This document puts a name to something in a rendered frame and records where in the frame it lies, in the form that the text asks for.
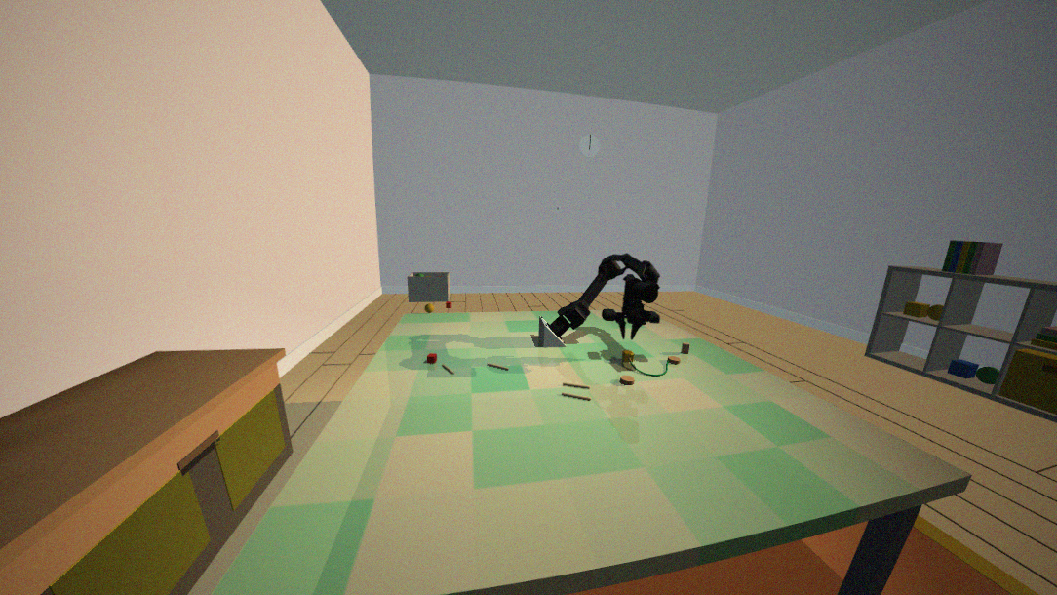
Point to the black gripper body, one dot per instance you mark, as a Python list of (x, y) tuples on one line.
[(612, 315)]

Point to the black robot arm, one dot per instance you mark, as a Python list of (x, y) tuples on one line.
[(645, 290)]

